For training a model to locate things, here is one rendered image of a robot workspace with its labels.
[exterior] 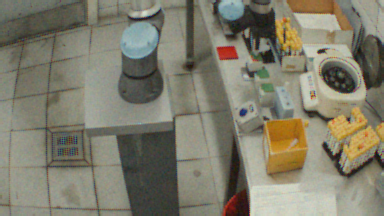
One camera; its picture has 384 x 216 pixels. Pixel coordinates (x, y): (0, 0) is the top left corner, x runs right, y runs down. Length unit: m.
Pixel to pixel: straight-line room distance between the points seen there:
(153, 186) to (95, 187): 0.72
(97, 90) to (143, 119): 0.21
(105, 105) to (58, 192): 1.05
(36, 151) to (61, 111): 0.36
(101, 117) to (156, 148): 0.26
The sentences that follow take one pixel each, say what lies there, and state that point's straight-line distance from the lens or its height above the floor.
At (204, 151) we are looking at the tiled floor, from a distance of 2.98.
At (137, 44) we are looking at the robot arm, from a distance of 1.78.
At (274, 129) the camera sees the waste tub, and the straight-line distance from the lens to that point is 1.81.
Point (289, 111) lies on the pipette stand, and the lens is 1.84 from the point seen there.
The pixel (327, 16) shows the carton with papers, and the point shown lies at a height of 0.94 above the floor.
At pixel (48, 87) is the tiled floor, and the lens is 3.43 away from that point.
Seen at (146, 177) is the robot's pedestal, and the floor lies 0.58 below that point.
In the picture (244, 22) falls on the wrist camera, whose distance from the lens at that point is 1.89.
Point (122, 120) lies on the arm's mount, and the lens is 1.86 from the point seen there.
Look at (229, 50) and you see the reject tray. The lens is 2.16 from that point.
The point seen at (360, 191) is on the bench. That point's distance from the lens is 1.78.
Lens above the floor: 2.25
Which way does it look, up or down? 45 degrees down
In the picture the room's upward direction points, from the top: straight up
